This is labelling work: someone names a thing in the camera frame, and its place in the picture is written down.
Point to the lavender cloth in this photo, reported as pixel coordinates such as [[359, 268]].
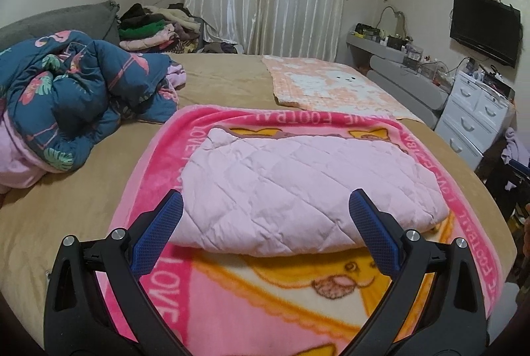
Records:
[[515, 144]]

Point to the pink printed fleece blanket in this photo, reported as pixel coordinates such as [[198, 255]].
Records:
[[248, 298]]

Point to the bed with tan sheet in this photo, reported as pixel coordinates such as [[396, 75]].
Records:
[[227, 78]]

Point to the clutter of small desk items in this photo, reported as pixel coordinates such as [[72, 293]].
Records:
[[410, 53]]

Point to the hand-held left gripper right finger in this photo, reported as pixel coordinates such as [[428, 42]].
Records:
[[374, 236]]

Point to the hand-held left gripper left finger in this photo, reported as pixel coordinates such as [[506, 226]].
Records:
[[155, 240]]

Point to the pile of folded clothes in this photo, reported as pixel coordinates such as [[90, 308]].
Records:
[[145, 28]]

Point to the orange and white printed blanket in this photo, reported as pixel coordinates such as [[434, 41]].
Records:
[[290, 91]]

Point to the grey cluttered shelf desk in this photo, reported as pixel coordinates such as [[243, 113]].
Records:
[[414, 84]]

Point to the dark teal flamingo print quilt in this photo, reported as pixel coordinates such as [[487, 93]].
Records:
[[83, 91]]

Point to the white drawer cabinet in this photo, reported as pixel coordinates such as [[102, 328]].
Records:
[[468, 111]]

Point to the black flat television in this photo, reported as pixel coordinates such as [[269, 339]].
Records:
[[484, 28]]

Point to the grey pillow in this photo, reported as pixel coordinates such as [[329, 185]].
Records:
[[62, 22]]

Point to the pink quilted jacket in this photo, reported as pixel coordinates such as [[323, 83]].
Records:
[[290, 190]]

